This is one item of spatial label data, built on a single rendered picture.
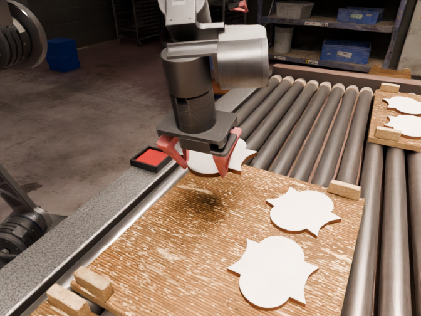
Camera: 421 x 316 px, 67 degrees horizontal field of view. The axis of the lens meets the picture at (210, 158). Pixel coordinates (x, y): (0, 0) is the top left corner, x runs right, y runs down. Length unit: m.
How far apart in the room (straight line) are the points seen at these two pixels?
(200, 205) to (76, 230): 0.23
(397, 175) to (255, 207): 0.36
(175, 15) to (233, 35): 0.07
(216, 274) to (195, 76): 0.28
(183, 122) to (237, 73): 0.10
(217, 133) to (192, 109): 0.05
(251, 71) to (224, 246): 0.29
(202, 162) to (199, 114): 0.13
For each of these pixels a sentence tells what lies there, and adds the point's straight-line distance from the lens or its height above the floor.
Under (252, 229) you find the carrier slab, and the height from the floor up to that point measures 0.94.
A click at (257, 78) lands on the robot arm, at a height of 1.21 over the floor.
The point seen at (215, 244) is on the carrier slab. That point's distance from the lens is 0.54.
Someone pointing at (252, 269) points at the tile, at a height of 0.94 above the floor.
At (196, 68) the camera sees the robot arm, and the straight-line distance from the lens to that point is 0.38.
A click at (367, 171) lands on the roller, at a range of 0.82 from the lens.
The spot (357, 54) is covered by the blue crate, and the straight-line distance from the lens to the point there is 4.92.
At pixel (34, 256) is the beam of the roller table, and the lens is 0.62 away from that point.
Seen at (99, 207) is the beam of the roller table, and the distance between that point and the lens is 0.67.
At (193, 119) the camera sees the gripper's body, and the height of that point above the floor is 1.15.
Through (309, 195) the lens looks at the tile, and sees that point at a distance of 0.65.
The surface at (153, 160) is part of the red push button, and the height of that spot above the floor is 0.93.
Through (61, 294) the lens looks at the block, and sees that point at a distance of 0.49.
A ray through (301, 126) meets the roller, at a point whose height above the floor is 0.92.
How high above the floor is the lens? 1.33
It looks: 32 degrees down
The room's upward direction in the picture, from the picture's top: straight up
